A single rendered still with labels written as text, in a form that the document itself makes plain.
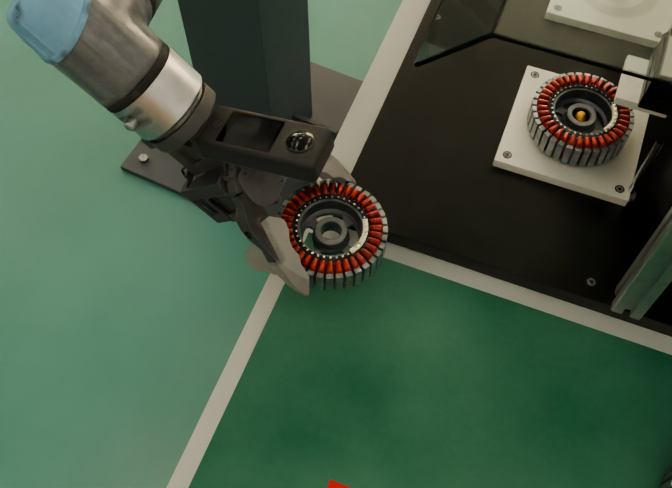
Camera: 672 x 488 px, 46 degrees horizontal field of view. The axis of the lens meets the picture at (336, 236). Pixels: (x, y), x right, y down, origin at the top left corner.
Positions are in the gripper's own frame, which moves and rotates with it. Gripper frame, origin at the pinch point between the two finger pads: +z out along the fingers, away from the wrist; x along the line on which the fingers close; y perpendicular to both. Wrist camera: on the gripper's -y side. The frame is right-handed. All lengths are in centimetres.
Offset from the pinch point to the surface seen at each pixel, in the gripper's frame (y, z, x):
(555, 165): -11.5, 15.6, -18.7
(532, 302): -10.9, 19.0, -3.2
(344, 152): 8.1, 2.6, -14.5
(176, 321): 85, 35, -11
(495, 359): -9.6, 17.3, 4.4
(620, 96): -20.7, 10.7, -22.0
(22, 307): 108, 14, -3
